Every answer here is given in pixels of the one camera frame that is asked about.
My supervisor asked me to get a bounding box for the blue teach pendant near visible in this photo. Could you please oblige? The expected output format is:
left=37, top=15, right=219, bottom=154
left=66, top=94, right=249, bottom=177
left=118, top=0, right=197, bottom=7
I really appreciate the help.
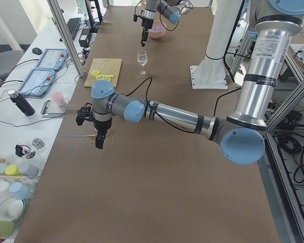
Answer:
left=17, top=68, right=56, bottom=98

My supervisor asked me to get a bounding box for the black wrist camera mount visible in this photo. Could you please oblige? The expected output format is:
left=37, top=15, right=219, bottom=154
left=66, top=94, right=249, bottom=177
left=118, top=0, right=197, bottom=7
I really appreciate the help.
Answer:
left=75, top=102, right=94, bottom=126
left=133, top=10, right=145, bottom=22

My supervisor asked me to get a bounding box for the lemon slice near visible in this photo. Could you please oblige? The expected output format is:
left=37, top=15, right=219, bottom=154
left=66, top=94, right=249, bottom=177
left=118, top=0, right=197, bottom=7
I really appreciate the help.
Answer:
left=91, top=70, right=100, bottom=77

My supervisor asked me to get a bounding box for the white green rimmed plate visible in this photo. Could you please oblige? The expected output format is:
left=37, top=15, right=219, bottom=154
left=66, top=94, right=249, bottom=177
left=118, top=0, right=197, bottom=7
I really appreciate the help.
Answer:
left=0, top=197, right=24, bottom=221

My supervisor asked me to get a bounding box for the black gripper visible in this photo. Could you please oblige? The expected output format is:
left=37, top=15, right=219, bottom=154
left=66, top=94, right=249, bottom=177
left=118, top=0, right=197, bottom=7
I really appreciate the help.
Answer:
left=141, top=17, right=154, bottom=47
left=94, top=118, right=112, bottom=149

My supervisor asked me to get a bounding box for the black keyboard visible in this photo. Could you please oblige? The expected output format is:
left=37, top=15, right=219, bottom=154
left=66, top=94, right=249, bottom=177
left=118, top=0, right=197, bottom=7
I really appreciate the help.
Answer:
left=66, top=17, right=82, bottom=40

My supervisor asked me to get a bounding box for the aluminium frame post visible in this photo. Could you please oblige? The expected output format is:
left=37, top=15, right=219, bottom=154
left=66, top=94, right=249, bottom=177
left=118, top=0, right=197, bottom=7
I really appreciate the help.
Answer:
left=47, top=0, right=84, bottom=77

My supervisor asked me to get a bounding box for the blue teach pendant far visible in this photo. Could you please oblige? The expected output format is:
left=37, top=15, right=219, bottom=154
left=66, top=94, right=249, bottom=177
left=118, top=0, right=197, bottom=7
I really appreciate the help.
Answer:
left=36, top=49, right=68, bottom=71

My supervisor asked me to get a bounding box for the bamboo cutting board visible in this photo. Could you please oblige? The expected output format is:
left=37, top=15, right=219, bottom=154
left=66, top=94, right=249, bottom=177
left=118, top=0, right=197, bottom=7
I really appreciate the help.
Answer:
left=84, top=58, right=122, bottom=88

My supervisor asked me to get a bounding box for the blue teach pendant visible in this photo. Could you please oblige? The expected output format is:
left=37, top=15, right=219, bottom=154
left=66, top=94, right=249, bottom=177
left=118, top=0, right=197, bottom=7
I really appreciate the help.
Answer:
left=17, top=68, right=56, bottom=98
left=36, top=49, right=68, bottom=71

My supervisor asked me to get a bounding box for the clear ice cubes pile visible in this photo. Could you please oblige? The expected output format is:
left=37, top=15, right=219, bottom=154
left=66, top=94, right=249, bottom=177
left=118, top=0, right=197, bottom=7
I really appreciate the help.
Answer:
left=149, top=23, right=165, bottom=33

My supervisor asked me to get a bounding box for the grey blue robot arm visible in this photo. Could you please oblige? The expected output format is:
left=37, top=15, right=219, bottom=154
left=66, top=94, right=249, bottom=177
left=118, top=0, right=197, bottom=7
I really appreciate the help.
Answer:
left=133, top=0, right=194, bottom=47
left=91, top=1, right=304, bottom=165

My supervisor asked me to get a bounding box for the pink cup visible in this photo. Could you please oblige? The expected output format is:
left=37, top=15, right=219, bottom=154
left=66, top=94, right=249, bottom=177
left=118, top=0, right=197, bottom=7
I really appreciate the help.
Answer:
left=52, top=92, right=66, bottom=106

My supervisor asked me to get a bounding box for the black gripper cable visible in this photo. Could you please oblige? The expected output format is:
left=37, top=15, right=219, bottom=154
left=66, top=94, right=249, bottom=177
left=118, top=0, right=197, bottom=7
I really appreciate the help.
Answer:
left=126, top=77, right=196, bottom=134

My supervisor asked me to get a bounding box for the black computer mouse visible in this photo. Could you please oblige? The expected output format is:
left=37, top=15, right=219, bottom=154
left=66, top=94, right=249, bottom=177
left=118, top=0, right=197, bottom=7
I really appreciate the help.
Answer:
left=32, top=48, right=42, bottom=55

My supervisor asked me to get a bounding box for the pink bowl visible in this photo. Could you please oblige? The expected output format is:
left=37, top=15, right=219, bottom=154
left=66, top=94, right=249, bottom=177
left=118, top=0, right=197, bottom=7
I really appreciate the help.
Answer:
left=148, top=21, right=166, bottom=39

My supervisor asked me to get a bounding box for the black water bottle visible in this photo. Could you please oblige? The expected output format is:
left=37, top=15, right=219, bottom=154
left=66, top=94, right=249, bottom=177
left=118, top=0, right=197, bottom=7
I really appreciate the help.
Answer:
left=8, top=89, right=35, bottom=116

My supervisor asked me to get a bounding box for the lemon slice middle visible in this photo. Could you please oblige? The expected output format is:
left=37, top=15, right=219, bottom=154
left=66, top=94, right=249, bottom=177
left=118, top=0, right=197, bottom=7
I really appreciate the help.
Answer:
left=96, top=74, right=104, bottom=80

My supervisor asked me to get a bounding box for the clear wine glass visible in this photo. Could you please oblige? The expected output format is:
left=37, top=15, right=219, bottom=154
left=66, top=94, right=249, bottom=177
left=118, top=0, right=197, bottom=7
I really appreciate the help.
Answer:
left=137, top=50, right=148, bottom=77

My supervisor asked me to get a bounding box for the white kitchen scale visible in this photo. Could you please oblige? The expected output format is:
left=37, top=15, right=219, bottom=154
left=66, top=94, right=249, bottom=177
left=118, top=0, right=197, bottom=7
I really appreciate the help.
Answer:
left=40, top=99, right=69, bottom=118

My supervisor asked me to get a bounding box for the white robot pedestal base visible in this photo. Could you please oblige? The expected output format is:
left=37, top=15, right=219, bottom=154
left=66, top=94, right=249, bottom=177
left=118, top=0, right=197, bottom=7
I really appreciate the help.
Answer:
left=191, top=0, right=244, bottom=90

